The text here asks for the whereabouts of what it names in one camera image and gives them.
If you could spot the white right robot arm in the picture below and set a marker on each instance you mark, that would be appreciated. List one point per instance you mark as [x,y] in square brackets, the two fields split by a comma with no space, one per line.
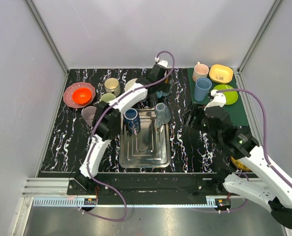
[276,196]

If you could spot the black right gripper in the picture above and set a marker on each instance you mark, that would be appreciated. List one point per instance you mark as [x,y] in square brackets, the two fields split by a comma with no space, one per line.
[197,110]

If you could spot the light green mug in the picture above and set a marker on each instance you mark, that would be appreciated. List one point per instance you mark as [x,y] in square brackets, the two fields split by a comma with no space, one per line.
[107,97]

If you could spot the small grey blue cup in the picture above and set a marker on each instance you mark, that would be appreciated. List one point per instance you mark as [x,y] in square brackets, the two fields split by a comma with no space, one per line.
[163,115]

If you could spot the light blue mug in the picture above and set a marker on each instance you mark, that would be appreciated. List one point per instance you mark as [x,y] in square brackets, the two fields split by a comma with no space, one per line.
[161,93]

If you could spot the yellow patterned dish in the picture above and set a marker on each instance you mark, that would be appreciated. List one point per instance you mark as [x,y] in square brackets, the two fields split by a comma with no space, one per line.
[239,165]

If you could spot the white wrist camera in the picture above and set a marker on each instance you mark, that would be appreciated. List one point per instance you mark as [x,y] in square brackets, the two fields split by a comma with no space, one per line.
[159,70]
[217,99]

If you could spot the pink cup with handle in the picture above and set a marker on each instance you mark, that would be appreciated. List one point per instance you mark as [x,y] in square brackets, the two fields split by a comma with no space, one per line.
[200,70]

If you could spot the pink purple mug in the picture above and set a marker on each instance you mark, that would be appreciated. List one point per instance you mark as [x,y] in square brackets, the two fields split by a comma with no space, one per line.
[88,114]

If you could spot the yellow square bowl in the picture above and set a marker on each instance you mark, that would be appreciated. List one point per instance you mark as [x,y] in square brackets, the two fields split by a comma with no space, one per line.
[221,74]

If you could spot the blue plastic tumbler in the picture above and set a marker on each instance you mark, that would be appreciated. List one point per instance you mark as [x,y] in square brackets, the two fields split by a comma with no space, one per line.
[202,87]

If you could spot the cream white mug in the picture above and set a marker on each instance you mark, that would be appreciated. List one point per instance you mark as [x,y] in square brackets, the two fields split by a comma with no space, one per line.
[112,86]

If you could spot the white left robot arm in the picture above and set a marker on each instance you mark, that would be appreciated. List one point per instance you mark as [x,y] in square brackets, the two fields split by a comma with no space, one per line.
[106,123]

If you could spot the white bowl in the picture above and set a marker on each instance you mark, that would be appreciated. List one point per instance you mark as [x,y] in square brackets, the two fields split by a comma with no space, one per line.
[129,84]

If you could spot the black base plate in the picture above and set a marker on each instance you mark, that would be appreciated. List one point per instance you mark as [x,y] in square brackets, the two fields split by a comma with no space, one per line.
[151,188]

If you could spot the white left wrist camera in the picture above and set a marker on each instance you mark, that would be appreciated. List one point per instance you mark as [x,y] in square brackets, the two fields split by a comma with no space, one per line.
[159,70]

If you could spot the metal tray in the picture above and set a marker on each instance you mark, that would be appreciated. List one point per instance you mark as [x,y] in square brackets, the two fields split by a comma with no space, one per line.
[150,148]

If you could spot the orange bowl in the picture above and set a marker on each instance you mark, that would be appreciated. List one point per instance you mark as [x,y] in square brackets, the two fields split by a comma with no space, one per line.
[82,96]

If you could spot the pink plate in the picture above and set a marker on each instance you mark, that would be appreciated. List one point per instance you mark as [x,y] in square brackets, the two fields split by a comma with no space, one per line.
[67,95]

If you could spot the dark blue mug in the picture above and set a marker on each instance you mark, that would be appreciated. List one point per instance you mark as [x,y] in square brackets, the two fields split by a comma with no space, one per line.
[132,121]

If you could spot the green mat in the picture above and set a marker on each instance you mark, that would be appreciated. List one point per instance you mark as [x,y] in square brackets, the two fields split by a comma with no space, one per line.
[236,110]

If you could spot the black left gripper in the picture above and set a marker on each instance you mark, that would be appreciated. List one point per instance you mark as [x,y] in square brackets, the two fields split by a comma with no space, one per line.
[161,88]

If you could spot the lime green plate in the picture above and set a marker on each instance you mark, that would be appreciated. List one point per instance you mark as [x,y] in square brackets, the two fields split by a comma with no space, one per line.
[231,97]

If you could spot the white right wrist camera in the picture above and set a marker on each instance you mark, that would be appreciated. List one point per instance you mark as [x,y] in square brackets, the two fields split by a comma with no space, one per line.
[217,99]

